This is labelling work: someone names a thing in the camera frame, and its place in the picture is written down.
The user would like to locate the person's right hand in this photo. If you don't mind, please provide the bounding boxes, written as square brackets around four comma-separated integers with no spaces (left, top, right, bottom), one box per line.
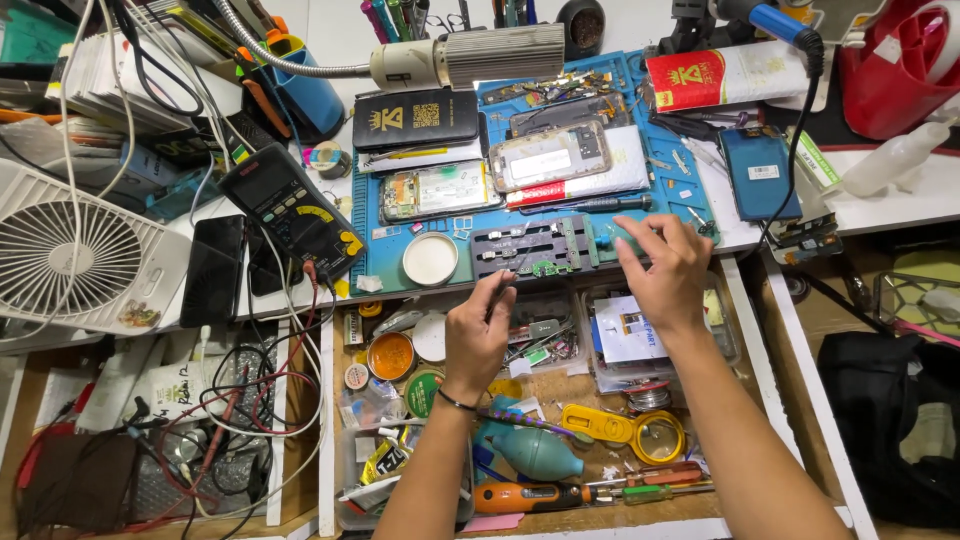
[612,213,716,340]

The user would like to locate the person's left hand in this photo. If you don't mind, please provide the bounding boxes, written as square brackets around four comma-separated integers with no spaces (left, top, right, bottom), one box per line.
[444,270,520,408]

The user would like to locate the dark metal tweezers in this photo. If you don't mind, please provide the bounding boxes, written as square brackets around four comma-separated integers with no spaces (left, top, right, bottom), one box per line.
[485,271,519,325]

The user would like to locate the white round lid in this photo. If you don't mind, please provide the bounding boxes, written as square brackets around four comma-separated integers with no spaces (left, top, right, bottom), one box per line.
[411,312,450,366]

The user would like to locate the black wrist band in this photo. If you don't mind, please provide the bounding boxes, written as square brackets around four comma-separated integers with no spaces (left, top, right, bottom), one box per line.
[437,386,481,414]

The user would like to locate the green round tin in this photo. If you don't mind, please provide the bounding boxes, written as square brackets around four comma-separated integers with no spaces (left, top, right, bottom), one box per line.
[402,366,448,420]

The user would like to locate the clear box with papers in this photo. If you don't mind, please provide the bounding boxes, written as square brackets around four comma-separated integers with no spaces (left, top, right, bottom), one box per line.
[584,271,741,396]

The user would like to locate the clear box of small parts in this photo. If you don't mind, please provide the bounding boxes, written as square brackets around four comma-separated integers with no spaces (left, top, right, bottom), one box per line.
[505,288,591,377]

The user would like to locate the orange round tin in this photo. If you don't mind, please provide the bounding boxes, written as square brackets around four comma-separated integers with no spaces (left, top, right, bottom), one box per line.
[366,330,417,383]

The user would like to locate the blue repair mat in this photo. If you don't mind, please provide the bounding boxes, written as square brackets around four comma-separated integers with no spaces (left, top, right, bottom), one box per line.
[349,50,722,298]

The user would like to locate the purple and green brush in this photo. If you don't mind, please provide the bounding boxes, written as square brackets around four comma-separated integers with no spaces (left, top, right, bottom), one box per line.
[475,408,595,444]

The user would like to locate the round white tin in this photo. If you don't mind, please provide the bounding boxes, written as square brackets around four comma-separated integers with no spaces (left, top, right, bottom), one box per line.
[402,230,460,288]

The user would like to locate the black precision screwdriver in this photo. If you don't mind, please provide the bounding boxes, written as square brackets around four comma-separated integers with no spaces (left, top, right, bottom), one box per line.
[519,194,654,217]

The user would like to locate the black circuit board holder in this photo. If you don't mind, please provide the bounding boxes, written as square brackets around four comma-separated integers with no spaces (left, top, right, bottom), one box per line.
[470,216,602,282]

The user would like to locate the silver solder spool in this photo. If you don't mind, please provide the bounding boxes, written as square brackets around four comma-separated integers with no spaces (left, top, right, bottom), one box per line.
[625,380,675,413]

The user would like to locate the white bubble mailer red edge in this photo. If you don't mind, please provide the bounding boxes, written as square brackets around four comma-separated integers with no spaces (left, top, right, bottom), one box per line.
[505,124,651,210]

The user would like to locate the teal rubber air blower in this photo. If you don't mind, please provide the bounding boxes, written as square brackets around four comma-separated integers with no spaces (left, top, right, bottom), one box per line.
[490,426,585,483]

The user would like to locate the blue phone screen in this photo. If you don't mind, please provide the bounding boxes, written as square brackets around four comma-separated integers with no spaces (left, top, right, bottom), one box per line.
[717,125,804,223]

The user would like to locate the yellow and black glue tube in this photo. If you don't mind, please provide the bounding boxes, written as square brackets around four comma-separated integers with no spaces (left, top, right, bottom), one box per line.
[357,438,413,488]

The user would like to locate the opened phone with exposed board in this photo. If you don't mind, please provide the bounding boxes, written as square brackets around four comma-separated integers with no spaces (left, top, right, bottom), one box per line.
[378,159,506,225]

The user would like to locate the yellow magnifying glass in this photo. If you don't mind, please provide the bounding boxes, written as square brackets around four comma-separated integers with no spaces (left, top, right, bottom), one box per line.
[560,402,688,467]

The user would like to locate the orange electric screwdriver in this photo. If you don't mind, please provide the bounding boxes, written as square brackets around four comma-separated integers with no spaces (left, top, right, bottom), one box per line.
[473,480,602,516]

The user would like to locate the gold framed phone back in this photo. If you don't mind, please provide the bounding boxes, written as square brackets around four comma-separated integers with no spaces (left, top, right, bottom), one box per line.
[489,119,613,195]

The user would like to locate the white and green label box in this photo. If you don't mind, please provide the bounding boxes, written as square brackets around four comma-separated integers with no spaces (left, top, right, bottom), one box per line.
[786,126,842,193]

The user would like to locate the clear plastic tub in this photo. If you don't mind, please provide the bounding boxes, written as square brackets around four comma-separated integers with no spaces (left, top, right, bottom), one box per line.
[333,419,476,531]

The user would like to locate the red and white packet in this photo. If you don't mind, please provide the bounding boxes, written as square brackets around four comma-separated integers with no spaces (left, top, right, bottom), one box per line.
[644,40,835,114]

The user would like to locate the black phone under multimeter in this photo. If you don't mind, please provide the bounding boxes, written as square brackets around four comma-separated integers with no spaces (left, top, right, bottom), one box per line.
[246,223,306,298]

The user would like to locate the black digital multimeter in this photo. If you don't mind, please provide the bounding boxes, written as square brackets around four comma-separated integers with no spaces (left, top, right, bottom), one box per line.
[217,141,367,281]

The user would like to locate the black box with gold crown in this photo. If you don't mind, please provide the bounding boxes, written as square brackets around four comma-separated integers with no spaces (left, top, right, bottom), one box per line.
[351,87,482,153]

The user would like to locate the clear glass tray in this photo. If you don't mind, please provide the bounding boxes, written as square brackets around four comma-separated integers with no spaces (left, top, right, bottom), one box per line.
[873,270,960,348]

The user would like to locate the white plastic bottle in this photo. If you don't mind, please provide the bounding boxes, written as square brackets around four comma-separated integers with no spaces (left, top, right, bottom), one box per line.
[840,119,953,199]

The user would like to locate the black bag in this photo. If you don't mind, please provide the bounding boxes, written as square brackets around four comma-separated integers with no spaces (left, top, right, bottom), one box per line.
[815,330,960,531]

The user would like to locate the black tip cleaner pot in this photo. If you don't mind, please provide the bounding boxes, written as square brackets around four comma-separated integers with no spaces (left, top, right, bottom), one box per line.
[555,0,607,63]

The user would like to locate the black smartphone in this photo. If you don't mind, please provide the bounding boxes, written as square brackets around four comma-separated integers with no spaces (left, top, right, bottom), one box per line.
[179,214,248,330]

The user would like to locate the gooseneck desk lamp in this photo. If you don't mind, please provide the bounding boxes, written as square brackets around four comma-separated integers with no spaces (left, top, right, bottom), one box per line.
[212,0,567,93]

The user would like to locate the blue plastic container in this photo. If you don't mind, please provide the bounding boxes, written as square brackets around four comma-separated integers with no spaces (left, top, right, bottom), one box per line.
[265,33,347,141]

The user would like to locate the white handwritten pouch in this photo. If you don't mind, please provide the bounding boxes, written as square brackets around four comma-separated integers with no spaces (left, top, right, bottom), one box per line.
[135,352,226,425]

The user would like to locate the red plastic fan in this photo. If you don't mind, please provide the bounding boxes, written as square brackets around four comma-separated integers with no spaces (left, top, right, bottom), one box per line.
[837,0,960,142]

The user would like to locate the bunch of coloured pens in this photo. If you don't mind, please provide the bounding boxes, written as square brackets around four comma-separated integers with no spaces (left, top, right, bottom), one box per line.
[359,0,433,45]

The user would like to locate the white desk fan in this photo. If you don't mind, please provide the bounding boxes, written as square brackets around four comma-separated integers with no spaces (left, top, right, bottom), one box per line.
[0,159,193,337]

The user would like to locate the brown wallet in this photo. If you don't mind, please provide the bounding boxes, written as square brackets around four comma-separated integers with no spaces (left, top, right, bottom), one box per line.
[18,432,141,535]

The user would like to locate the stack of white packets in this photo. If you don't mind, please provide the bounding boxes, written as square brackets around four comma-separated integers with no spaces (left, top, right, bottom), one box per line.
[44,28,201,137]

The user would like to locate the phone board with flex cable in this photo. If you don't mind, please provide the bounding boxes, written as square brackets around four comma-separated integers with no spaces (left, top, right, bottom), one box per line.
[768,213,846,266]

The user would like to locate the dark phone frame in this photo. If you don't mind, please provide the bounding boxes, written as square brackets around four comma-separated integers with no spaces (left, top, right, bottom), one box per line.
[509,91,632,141]

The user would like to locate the red handled screwdriver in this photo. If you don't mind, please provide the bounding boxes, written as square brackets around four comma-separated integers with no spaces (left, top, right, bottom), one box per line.
[598,460,707,488]

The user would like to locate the black soldering iron cable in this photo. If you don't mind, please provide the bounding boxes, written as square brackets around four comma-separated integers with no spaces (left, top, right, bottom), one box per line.
[750,30,827,260]

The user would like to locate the green handled screwdriver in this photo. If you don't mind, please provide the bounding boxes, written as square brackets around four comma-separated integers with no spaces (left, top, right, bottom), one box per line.
[598,483,715,506]

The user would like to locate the solder wire spool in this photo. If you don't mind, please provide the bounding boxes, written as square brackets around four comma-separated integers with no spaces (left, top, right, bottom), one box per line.
[303,140,353,180]

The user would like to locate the tangle of cables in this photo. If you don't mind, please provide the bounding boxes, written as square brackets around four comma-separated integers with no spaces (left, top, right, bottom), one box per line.
[112,258,339,540]

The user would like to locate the blue handled soldering iron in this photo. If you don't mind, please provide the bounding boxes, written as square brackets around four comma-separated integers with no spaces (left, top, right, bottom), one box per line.
[711,0,827,55]

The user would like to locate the orange handled pliers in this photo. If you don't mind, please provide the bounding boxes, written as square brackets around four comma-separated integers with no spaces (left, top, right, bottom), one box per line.
[235,15,294,141]

